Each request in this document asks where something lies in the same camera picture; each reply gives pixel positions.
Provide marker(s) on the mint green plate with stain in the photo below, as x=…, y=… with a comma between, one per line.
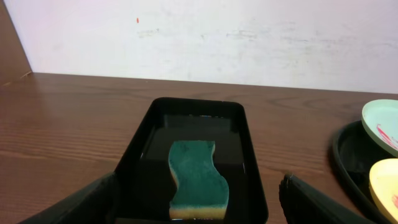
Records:
x=379, y=119

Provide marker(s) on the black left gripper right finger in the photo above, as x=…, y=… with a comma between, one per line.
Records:
x=301, y=203

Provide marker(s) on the yellow plate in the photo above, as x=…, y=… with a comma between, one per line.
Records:
x=383, y=187

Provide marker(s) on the black rectangular water tray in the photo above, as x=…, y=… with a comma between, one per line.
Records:
x=143, y=172

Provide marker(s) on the round black serving tray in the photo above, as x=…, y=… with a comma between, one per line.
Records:
x=352, y=154

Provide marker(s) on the green and yellow sponge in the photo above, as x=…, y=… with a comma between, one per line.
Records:
x=202, y=192

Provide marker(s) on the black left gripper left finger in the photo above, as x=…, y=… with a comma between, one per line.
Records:
x=95, y=203

